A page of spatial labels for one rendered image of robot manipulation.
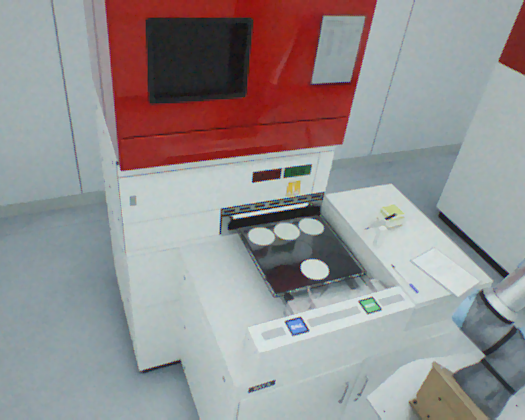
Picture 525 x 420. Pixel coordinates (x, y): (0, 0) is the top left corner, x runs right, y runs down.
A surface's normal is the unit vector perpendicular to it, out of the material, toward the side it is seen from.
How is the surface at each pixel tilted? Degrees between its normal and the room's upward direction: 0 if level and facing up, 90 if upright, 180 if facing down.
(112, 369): 0
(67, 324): 0
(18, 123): 90
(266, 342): 0
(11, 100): 90
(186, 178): 90
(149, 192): 90
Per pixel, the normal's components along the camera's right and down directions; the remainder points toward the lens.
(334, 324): 0.11, -0.78
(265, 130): 0.39, 0.60
